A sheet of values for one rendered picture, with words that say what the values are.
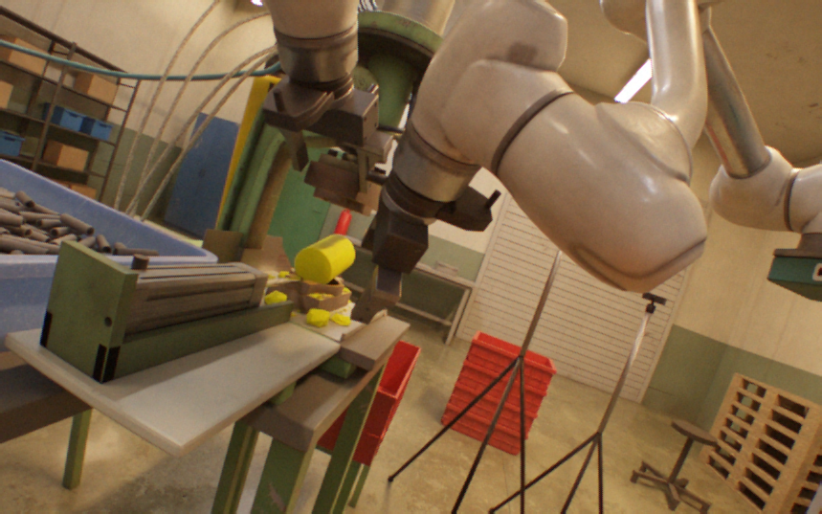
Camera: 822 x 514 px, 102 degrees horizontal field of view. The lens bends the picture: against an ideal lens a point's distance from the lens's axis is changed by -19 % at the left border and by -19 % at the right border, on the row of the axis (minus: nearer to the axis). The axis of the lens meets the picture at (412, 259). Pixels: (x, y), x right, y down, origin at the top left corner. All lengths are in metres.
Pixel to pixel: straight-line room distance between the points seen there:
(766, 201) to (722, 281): 6.04
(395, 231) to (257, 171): 0.40
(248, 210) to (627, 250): 0.61
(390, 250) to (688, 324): 6.65
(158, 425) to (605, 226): 0.33
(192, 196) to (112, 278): 6.88
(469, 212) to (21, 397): 0.44
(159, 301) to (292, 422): 0.18
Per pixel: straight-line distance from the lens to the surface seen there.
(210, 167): 7.07
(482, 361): 2.84
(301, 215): 6.61
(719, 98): 1.00
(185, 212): 7.24
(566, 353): 6.34
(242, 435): 1.20
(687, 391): 7.22
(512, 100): 0.34
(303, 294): 0.64
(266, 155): 0.75
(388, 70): 0.71
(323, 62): 0.46
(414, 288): 6.15
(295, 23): 0.44
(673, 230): 0.32
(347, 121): 0.50
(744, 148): 1.09
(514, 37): 0.35
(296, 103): 0.46
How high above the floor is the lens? 1.17
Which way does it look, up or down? 3 degrees down
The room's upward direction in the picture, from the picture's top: 20 degrees clockwise
